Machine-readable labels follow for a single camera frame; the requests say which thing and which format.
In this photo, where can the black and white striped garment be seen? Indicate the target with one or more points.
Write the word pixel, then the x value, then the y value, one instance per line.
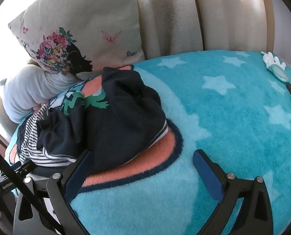
pixel 125 117

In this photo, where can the cream floral printed pillow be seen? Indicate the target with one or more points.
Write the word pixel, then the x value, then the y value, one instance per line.
pixel 86 17

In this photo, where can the cream fleece cover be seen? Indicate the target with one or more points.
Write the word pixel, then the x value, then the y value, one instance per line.
pixel 174 17

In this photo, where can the turquoise star printed blanket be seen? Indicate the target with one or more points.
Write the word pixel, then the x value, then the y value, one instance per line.
pixel 233 127

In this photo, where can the light blue plain pillow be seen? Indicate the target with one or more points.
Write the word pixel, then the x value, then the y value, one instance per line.
pixel 30 90

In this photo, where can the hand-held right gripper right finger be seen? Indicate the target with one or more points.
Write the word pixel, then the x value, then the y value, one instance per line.
pixel 206 172

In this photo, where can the wooden frame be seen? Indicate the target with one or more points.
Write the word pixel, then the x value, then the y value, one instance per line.
pixel 269 17

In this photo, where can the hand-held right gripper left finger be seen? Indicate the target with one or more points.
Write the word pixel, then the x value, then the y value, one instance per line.
pixel 78 170

